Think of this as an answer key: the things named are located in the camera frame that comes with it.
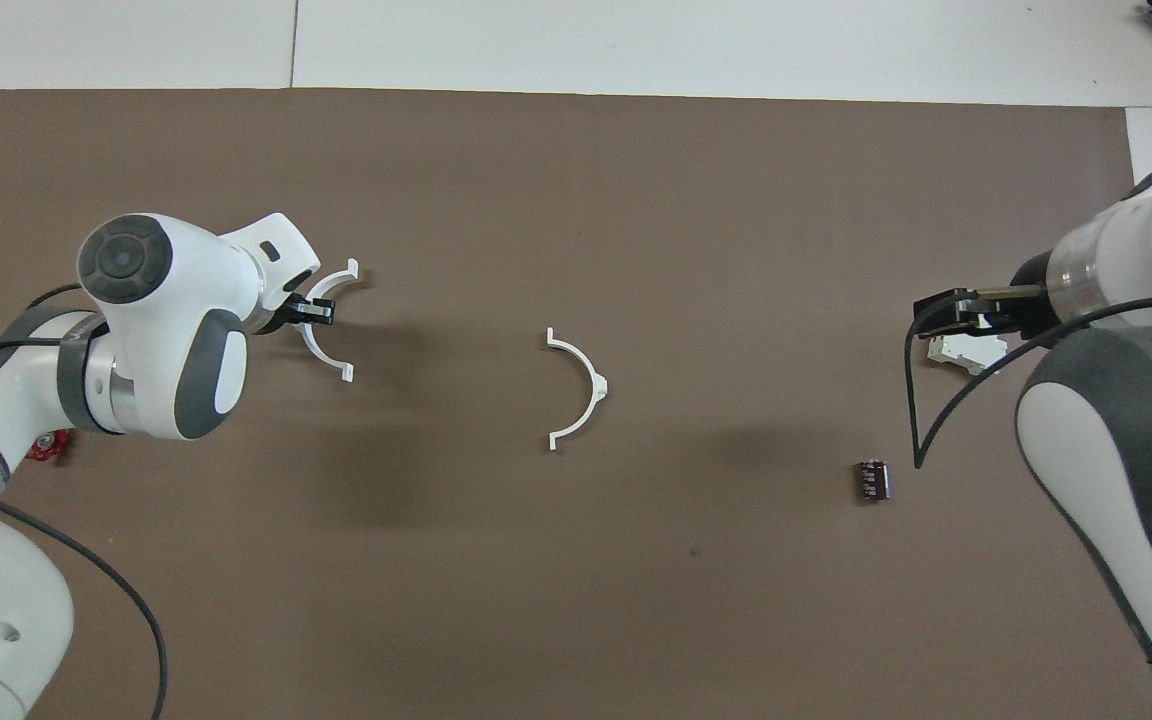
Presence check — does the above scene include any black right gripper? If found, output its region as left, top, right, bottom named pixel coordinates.
left=913, top=250, right=1063, bottom=343

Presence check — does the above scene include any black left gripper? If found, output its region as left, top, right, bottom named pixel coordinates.
left=254, top=290, right=338, bottom=337

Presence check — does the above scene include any white circuit breaker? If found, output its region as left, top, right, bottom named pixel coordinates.
left=926, top=334, right=1009, bottom=378

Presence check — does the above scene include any white half pipe clamp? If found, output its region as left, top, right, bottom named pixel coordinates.
left=296, top=258, right=361, bottom=384
left=545, top=327, right=610, bottom=452

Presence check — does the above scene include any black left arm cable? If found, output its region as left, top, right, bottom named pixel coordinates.
left=0, top=283, right=169, bottom=720

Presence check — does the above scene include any brown table mat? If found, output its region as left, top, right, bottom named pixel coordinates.
left=0, top=88, right=1152, bottom=720

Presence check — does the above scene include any small black terminal block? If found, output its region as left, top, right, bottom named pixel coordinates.
left=855, top=458, right=892, bottom=504

